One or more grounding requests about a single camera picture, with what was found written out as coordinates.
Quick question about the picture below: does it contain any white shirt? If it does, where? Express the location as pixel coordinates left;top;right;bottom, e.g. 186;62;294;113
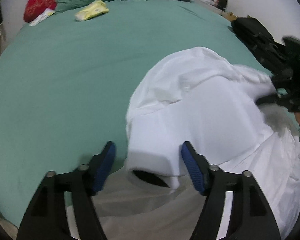
65;45;300;240

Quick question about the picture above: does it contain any red pillow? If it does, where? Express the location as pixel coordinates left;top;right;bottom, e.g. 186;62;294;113
23;0;57;23

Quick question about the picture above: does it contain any black clothes pile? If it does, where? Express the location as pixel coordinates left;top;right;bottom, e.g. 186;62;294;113
231;16;300;81

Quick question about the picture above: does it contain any white paper packet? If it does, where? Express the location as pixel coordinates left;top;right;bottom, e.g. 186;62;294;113
29;8;55;27

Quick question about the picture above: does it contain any green bed sheet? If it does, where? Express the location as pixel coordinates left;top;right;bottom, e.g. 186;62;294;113
0;0;262;225

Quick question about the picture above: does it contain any small dark box on floor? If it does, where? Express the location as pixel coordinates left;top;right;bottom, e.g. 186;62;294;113
209;0;228;11

